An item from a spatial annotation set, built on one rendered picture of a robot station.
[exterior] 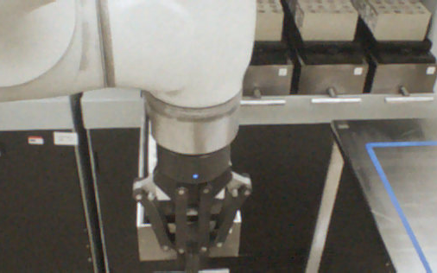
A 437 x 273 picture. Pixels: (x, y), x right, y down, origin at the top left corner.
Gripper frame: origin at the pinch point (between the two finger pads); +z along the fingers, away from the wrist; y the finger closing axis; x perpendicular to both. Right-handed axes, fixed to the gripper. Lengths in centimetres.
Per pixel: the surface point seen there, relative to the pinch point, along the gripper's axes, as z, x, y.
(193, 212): -1.6, -6.9, -0.6
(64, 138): 16, -46, 23
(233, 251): 5.5, -6.0, -6.1
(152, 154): -6.4, -13.4, 4.6
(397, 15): -7, -54, -44
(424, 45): -3, -50, -50
